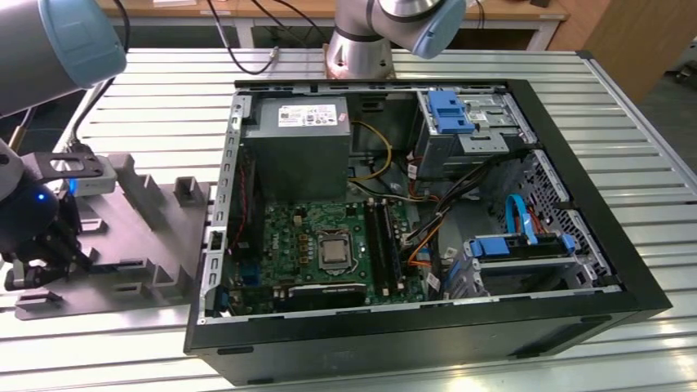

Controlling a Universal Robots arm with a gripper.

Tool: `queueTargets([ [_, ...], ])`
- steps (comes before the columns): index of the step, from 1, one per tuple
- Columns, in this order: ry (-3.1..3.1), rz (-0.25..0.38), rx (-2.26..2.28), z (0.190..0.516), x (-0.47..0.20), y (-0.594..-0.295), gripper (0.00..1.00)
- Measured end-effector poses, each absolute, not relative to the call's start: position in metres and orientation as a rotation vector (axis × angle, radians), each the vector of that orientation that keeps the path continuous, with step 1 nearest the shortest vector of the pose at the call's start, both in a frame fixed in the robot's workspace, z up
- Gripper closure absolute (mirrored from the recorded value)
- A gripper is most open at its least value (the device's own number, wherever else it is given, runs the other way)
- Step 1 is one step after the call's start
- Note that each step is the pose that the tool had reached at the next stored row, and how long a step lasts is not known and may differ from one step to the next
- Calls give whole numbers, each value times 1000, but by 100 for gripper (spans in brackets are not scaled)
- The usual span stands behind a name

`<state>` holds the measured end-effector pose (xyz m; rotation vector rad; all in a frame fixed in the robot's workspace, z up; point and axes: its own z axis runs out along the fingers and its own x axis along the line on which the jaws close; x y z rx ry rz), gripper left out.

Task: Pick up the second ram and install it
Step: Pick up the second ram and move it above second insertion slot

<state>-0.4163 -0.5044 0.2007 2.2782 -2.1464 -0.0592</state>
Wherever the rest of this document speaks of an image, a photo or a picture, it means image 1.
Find black camera bracket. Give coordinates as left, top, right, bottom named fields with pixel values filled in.
left=20, top=150, right=105, bottom=185

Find yellow and black wire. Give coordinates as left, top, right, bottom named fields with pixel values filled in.
left=348, top=120, right=394, bottom=184

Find grey metal disk bay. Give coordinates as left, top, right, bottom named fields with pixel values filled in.
left=461, top=240, right=614, bottom=298

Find grey parts rack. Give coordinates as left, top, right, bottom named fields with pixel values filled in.
left=13, top=153, right=217, bottom=322

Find blue flat wire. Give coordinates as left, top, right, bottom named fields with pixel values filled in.
left=504, top=194, right=541, bottom=247

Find RAM slot with white latches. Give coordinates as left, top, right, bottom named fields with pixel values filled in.
left=369, top=198, right=390, bottom=297

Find wooden cabinet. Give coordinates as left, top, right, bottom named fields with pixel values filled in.
left=549, top=0, right=697, bottom=105

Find orange yellow red wires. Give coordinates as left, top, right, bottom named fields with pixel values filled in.
left=405, top=243, right=437, bottom=270

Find black cable with metal plug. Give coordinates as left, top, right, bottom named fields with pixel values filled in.
left=205, top=0, right=282, bottom=77

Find white yellow black wire bundle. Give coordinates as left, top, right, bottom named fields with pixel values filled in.
left=348, top=179, right=440, bottom=204

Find green motherboard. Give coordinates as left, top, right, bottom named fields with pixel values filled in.
left=227, top=198, right=437, bottom=316

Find metal CPU socket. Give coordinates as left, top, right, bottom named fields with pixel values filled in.
left=313, top=229, right=361, bottom=275

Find black graphics card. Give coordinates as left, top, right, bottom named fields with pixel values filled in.
left=286, top=280, right=366, bottom=310

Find hard disk in blue carrier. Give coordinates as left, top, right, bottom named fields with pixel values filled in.
left=462, top=234, right=577, bottom=262

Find wooden desk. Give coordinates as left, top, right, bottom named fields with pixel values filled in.
left=103, top=0, right=570, bottom=52

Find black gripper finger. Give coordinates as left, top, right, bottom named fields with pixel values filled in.
left=51, top=189, right=92, bottom=273
left=3, top=244, right=69, bottom=292

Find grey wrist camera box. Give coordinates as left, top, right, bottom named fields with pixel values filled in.
left=68, top=164, right=119, bottom=198

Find silver CPU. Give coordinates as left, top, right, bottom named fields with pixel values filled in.
left=320, top=240, right=353, bottom=265

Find black PC case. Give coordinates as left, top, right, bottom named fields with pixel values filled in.
left=183, top=78, right=672, bottom=387

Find grey power supply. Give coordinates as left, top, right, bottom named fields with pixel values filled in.
left=241, top=96, right=352, bottom=204

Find black camera cable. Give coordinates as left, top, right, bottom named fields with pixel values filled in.
left=68, top=77, right=119, bottom=156

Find blue plastic drive latch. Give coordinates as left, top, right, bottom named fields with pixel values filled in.
left=426, top=90, right=476, bottom=135

